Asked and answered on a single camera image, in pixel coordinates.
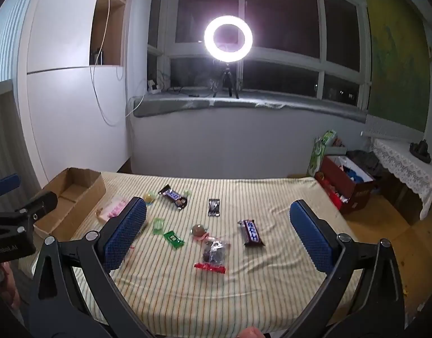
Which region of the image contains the white cable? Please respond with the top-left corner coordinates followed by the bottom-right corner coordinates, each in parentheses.
top-left (88, 0), bottom-right (148, 127)

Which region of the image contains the white power strip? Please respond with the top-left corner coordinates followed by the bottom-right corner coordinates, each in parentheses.
top-left (147, 79), bottom-right (162, 95)

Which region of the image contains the packaged cranberry toast bread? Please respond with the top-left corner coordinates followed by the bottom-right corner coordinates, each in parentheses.
top-left (95, 196), bottom-right (128, 224)

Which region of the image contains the lace covered side table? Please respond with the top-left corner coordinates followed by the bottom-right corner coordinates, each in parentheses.
top-left (371, 138), bottom-right (432, 220)

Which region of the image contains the brown jelly cup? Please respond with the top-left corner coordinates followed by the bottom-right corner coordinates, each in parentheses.
top-left (191, 224), bottom-right (207, 239)

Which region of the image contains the light green candy packet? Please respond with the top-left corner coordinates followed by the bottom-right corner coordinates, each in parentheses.
top-left (153, 217), bottom-right (164, 235)

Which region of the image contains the yellow jelly cup green lid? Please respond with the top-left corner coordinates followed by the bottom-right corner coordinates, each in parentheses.
top-left (143, 192), bottom-right (158, 204)

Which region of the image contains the black small snack sachet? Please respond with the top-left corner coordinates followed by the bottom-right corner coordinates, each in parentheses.
top-left (207, 198), bottom-right (220, 217)

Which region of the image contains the ring light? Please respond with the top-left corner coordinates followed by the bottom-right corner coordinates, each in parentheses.
top-left (204, 15), bottom-right (253, 63)

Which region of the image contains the green patterned bag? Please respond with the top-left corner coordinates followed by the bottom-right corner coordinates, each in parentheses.
top-left (307, 130), bottom-right (337, 176)

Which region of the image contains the clear bag chocolate cake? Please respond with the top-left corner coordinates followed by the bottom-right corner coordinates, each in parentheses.
top-left (194, 237), bottom-right (230, 274)

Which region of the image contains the Snickers bar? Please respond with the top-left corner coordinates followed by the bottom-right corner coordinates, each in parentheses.
top-left (158, 185), bottom-right (188, 210)
top-left (238, 219), bottom-right (265, 247)

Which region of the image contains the person's right hand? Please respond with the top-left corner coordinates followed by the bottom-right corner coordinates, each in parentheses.
top-left (238, 326), bottom-right (265, 338)

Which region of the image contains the cardboard box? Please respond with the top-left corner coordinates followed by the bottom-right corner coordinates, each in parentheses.
top-left (34, 168), bottom-right (106, 241)

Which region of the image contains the red storage box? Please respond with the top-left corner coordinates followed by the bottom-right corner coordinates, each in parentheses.
top-left (314, 156), bottom-right (375, 214)

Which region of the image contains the black object on table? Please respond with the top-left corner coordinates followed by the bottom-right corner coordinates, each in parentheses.
top-left (409, 140), bottom-right (431, 164)

